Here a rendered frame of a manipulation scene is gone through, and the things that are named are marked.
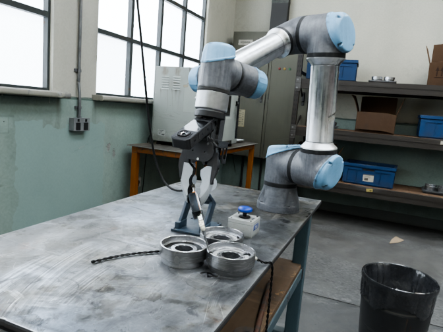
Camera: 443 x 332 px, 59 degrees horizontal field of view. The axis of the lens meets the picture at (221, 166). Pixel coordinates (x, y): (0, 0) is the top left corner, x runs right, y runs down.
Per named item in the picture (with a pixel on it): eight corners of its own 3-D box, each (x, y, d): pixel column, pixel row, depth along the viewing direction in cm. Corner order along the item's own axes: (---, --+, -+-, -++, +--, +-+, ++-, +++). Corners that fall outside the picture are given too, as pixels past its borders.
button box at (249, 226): (251, 238, 104) (252, 221, 103) (226, 233, 106) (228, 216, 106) (260, 230, 111) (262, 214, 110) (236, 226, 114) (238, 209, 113)
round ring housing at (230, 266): (212, 280, 77) (214, 260, 77) (200, 259, 87) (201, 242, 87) (261, 277, 80) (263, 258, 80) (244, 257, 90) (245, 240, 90)
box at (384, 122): (401, 136, 383) (407, 96, 378) (346, 130, 403) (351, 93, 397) (399, 134, 422) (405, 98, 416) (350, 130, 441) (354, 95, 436)
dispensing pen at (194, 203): (201, 249, 81) (183, 180, 89) (202, 255, 84) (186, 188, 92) (211, 246, 81) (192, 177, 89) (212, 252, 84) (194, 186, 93)
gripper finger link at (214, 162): (219, 184, 87) (221, 145, 87) (216, 184, 86) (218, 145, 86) (200, 184, 89) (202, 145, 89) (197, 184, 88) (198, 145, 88)
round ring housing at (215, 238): (235, 241, 101) (236, 226, 100) (248, 257, 91) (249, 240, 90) (195, 242, 98) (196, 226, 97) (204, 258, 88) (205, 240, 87)
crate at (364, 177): (395, 184, 428) (397, 165, 424) (393, 190, 394) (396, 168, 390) (345, 177, 449) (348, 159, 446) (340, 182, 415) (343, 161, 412)
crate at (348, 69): (356, 85, 434) (358, 64, 431) (355, 82, 399) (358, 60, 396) (309, 82, 451) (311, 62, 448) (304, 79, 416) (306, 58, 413)
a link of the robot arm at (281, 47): (285, 14, 132) (179, 64, 104) (313, 10, 124) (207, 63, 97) (291, 49, 137) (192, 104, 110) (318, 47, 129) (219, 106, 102)
